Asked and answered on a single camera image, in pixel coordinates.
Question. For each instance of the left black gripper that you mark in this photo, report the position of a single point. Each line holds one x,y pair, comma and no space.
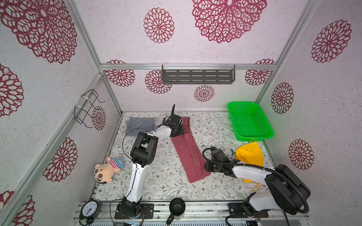
182,130

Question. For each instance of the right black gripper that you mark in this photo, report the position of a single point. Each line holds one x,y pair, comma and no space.
210,166

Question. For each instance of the maroon tank top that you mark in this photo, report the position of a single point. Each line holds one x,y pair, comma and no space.
190,154

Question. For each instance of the blue white striped tank top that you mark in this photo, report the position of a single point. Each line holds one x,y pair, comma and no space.
140,124

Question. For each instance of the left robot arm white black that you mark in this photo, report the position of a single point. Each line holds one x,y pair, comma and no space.
142,155

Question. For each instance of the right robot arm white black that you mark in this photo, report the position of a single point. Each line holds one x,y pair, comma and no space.
285,190

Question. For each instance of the yellow cloth bag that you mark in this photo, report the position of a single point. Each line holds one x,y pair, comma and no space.
250,153

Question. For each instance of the green plastic basket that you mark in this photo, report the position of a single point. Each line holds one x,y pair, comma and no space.
249,122

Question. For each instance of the black thermos mug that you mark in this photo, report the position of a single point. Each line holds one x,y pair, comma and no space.
177,209

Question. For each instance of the cartoon plush doll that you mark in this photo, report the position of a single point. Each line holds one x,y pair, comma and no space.
103,173

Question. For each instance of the round analog clock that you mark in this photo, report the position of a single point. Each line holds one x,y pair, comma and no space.
89,211

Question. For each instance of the grey wall shelf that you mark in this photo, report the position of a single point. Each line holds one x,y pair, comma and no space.
198,77

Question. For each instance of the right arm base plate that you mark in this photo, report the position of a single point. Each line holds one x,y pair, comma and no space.
245,210

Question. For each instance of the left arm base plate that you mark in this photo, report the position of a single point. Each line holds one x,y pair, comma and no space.
145,210

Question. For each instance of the black wire wall rack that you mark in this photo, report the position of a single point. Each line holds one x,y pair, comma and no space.
91,114

